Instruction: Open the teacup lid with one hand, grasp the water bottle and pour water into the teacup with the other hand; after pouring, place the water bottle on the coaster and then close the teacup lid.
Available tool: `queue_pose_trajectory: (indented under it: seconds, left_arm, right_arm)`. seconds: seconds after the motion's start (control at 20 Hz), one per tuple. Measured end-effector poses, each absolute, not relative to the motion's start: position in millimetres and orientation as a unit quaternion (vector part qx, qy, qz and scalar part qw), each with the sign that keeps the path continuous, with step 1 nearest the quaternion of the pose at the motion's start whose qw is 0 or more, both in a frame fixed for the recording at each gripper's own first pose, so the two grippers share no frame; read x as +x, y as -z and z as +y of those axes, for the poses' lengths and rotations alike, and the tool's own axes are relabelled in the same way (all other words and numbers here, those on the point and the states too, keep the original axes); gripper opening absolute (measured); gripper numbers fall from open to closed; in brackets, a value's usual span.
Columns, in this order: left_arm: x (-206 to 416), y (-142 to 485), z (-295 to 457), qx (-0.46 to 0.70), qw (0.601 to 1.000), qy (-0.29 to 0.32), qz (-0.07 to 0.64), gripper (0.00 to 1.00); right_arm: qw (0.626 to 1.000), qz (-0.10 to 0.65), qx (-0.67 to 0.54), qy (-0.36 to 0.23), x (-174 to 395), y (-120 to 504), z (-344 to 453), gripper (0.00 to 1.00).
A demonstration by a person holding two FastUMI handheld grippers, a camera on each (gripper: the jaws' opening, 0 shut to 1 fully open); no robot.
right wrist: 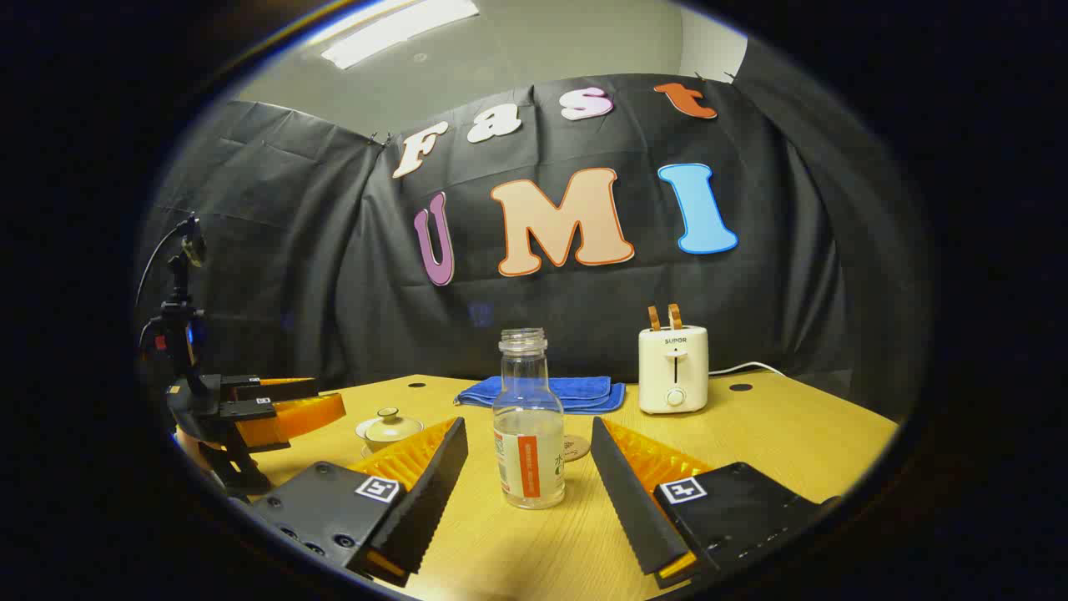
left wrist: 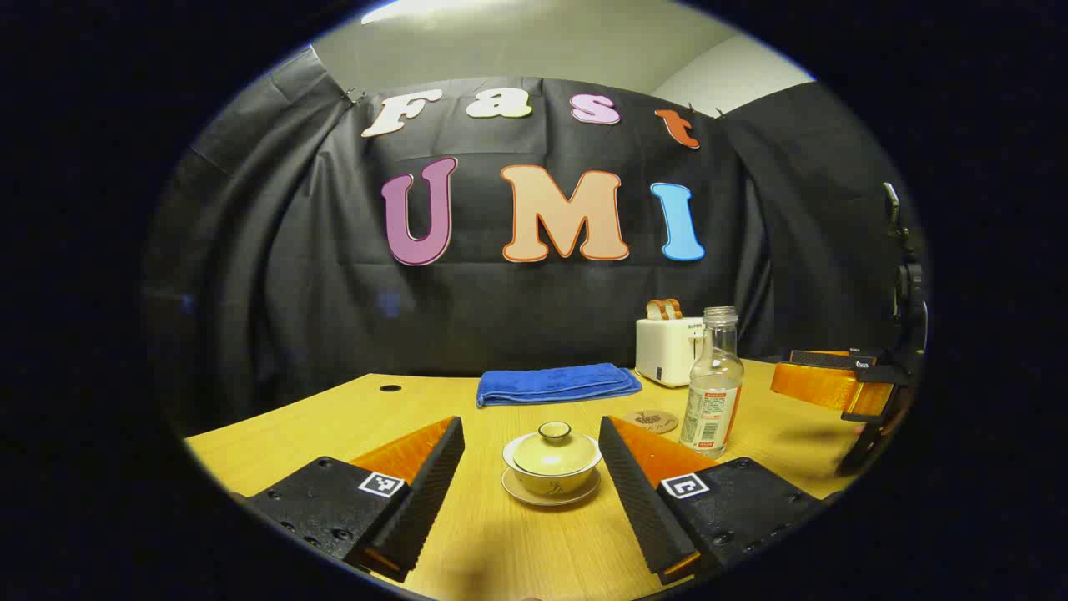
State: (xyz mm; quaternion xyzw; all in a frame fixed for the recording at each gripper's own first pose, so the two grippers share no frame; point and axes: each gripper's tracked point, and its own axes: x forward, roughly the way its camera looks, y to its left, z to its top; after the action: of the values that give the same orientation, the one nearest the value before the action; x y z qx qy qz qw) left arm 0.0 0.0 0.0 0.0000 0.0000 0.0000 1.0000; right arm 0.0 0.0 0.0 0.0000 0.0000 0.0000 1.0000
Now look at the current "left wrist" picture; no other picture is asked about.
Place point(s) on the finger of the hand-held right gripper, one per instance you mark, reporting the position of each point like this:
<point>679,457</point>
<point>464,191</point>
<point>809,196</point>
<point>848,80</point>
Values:
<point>834,360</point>
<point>826,386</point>

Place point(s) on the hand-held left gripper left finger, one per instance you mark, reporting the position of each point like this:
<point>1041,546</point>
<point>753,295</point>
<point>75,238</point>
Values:
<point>425,492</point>

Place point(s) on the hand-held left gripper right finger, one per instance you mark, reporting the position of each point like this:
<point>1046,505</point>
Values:
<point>638,492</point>

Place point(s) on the round brown coaster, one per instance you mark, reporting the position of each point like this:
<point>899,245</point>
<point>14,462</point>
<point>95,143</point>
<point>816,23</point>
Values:
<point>651,420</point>

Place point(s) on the yellow ceramic teacup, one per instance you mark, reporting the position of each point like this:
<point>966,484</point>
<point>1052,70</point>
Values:
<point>551,482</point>

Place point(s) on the yellow teacup lid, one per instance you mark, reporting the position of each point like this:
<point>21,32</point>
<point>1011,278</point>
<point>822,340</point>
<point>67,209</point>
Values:
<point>555,451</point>

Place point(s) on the clear glass water bottle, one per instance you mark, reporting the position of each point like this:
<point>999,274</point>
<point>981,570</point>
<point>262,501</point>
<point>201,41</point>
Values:
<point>713,376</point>

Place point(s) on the folded blue towel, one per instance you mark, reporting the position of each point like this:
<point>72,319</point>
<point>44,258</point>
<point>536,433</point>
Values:
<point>555,382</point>

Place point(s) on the white toaster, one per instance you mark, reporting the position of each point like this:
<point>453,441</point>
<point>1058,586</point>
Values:
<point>663,351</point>

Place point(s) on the toast bread slice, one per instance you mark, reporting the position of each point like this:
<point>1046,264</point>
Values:
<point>672,307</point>
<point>656,309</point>

